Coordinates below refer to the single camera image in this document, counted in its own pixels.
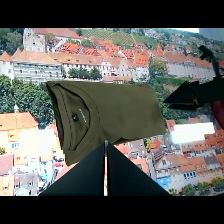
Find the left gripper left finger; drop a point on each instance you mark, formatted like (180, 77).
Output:
(85, 176)

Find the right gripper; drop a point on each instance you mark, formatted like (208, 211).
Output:
(213, 90)

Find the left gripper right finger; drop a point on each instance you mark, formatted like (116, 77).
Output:
(130, 176)

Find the red garment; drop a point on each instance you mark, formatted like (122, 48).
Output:
(219, 115)

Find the brown T-shirt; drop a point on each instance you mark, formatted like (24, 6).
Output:
(126, 110)

